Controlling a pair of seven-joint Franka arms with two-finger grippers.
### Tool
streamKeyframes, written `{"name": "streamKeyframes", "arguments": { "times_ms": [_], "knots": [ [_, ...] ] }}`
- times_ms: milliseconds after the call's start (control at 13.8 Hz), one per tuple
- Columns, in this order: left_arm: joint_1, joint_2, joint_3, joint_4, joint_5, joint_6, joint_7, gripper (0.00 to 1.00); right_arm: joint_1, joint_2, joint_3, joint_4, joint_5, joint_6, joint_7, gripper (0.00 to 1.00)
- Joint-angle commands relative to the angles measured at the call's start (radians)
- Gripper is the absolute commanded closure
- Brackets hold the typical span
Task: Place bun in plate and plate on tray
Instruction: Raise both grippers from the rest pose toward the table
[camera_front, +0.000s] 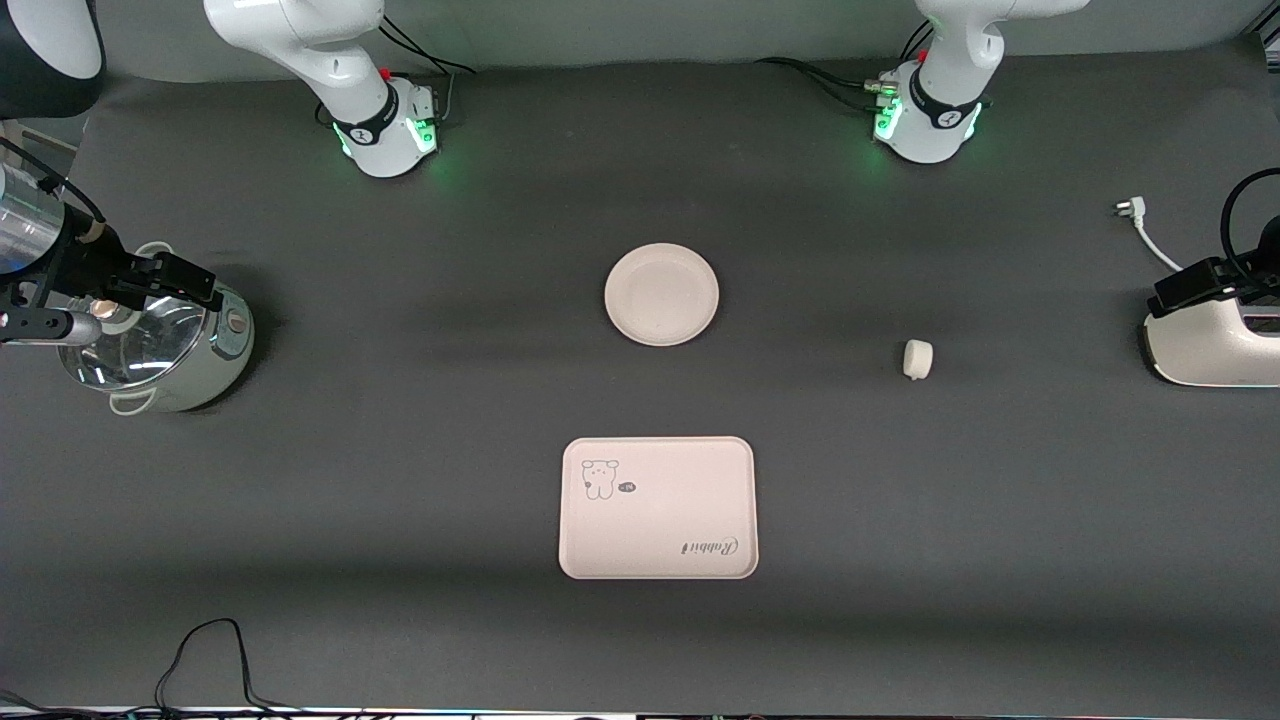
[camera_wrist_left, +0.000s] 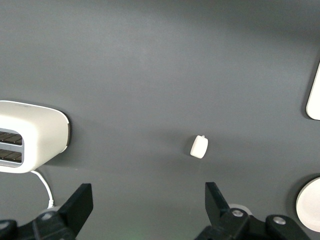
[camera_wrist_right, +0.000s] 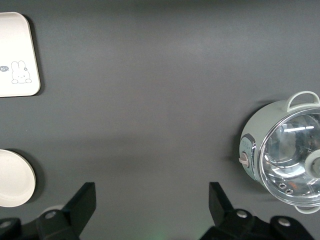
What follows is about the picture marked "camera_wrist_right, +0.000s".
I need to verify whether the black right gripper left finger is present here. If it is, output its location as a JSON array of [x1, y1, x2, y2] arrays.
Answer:
[[0, 181, 97, 240]]

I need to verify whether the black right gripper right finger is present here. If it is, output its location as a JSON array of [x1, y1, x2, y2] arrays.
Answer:
[[199, 181, 318, 240]]

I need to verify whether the cream round plate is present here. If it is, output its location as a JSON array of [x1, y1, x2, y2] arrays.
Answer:
[[0, 149, 37, 208]]

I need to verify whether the cream rabbit print tray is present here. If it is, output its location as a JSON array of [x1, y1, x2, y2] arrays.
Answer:
[[0, 11, 41, 98]]

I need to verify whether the glass pot lid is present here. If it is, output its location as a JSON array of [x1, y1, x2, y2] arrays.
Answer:
[[258, 104, 320, 208]]

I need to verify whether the pale green electric pot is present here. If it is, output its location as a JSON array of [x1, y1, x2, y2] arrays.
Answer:
[[240, 91, 320, 215]]

